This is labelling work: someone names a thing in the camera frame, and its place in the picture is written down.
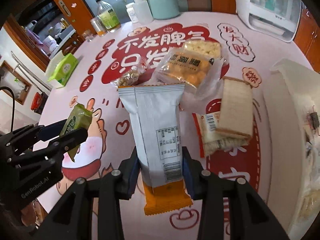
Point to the orange liquid jar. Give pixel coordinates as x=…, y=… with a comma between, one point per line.
x=98, y=26

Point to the orange puffed snack bag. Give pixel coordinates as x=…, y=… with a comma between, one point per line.
x=199, y=73

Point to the white squeeze bottle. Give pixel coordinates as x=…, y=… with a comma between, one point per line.
x=142, y=11

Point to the small white pill bottle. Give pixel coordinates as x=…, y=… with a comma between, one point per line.
x=131, y=12

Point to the green snack packet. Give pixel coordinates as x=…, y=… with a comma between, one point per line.
x=79, y=117

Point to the white plastic bin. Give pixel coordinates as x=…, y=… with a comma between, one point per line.
x=294, y=188

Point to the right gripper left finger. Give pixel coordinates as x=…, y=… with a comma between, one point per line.
x=71, y=217

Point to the white orange snack pouch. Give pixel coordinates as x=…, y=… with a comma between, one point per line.
x=155, y=122

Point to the printed pink tablecloth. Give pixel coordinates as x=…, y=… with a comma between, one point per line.
x=250, y=56

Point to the white countertop sterilizer cabinet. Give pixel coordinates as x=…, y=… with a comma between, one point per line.
x=276, y=18

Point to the white red cracker packet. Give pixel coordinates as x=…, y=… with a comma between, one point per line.
x=209, y=140

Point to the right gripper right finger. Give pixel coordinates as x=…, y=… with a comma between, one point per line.
x=249, y=216

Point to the teal canister with lid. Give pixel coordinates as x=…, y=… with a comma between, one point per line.
x=164, y=9

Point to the small glass cup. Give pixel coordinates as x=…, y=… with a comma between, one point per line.
x=87, y=35

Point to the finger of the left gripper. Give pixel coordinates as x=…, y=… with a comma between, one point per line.
x=66, y=142
x=51, y=131

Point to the beige wafer pack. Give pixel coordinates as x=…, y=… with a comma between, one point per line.
x=236, y=111

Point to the white puffed cracker packet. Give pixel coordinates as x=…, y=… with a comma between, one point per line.
x=207, y=48

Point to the dark chocolate clear packet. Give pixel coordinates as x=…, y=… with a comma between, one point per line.
x=310, y=120

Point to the green label glass bottle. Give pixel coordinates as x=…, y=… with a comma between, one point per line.
x=108, y=16

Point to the green tissue box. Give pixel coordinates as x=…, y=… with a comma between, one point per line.
x=60, y=69

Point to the clear nut mix packet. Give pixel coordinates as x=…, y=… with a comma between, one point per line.
x=132, y=76

